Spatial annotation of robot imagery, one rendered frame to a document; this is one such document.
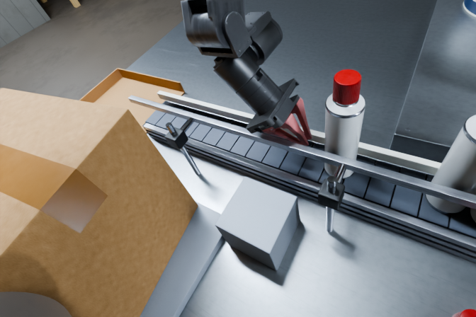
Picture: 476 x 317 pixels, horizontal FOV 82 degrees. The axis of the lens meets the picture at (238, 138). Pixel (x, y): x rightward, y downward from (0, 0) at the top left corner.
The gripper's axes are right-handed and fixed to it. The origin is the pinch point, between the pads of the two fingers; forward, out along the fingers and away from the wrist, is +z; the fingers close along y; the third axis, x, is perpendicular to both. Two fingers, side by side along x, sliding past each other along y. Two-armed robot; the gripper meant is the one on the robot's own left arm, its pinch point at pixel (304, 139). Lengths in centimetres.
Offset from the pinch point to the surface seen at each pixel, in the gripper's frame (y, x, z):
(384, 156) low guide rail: 3.1, -8.0, 10.2
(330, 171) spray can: -2.3, -1.8, 6.5
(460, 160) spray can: -1.5, -19.9, 7.9
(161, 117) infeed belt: -1.5, 33.5, -19.7
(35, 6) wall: 156, 432, -259
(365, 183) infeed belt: -1.4, -5.0, 11.4
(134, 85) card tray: 10, 57, -33
